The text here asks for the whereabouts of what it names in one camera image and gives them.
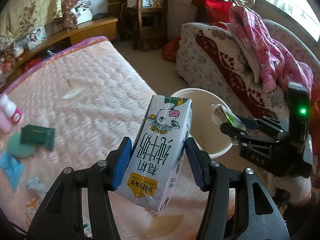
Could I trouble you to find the small green white box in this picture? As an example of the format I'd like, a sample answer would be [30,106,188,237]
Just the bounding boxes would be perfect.
[211,103,246,130]

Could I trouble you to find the orange white snack wrapper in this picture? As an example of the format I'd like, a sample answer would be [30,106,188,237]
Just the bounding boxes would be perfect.
[25,177,48,226]

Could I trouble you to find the white green milk carton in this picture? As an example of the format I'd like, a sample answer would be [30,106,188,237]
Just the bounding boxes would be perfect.
[116,95,193,212]

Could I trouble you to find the dark green sachet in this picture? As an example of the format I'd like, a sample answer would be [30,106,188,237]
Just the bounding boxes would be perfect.
[20,125,55,151]

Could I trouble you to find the white trash bucket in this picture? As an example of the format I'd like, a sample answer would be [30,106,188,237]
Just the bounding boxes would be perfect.
[172,88,232,159]

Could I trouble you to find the pink pajamas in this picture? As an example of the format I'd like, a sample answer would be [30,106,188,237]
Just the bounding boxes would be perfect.
[229,5,313,93]

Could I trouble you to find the blue snack bag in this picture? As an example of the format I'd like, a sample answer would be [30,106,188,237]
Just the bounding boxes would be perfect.
[0,151,23,191]

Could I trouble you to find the green fuzzy cloth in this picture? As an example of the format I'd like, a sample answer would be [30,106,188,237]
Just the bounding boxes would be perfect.
[7,133,35,158]

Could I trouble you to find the pink thermos bottle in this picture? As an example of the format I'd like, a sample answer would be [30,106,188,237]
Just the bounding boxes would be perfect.
[0,111,12,134]

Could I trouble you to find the white pill bottle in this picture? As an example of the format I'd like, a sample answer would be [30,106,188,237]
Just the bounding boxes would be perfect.
[0,93,23,125]

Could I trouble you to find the red bag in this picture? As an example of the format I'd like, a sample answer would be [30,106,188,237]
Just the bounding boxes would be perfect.
[205,0,233,30]

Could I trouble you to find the wooden chair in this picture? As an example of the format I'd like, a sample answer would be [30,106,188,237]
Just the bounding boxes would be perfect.
[123,0,168,50]

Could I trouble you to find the wooden tv cabinet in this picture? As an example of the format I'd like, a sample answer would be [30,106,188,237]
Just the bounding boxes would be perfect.
[1,17,118,86]

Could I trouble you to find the framed couple photo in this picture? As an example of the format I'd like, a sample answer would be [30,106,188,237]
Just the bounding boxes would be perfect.
[26,25,47,50]

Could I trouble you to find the floral yellow blanket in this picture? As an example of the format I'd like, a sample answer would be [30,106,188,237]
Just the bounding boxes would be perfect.
[1,0,79,40]

